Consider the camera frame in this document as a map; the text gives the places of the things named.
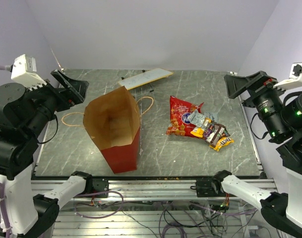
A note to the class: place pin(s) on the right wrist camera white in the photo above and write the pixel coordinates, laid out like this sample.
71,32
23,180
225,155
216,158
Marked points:
295,78

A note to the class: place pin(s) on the brown m&m's pack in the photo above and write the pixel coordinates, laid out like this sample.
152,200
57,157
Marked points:
218,132

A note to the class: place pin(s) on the red candy bag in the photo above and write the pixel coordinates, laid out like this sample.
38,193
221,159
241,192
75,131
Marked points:
179,112

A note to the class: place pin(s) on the red and brown paper bag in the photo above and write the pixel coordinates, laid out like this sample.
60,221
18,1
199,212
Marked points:
113,122

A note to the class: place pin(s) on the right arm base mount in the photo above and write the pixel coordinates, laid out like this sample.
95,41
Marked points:
203,188

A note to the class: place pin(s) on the yellow snack box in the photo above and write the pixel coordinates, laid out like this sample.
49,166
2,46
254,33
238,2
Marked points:
198,132

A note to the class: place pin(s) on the aluminium rail frame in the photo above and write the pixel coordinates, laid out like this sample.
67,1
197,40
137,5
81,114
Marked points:
158,209

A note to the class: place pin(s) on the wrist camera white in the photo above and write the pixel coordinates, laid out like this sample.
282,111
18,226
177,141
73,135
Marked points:
295,78
24,72

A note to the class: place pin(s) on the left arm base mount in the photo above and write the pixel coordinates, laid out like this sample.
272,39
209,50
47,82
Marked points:
100,186

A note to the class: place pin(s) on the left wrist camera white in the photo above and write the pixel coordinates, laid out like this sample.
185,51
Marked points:
24,72

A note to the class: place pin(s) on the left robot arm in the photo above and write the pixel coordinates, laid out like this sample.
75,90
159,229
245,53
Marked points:
27,104

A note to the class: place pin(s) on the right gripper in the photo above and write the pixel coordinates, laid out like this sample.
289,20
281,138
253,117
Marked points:
235,85

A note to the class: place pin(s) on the yellow m&m's pack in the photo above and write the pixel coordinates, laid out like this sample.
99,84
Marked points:
222,142

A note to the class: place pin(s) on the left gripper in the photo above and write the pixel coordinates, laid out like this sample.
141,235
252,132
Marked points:
67,98

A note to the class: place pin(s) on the small white blue wrapper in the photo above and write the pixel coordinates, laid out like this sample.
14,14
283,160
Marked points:
212,116

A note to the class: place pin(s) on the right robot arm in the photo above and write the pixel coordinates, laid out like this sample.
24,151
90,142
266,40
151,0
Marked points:
281,113

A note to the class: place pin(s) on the small whiteboard on stand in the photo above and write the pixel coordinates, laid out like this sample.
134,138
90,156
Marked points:
144,78

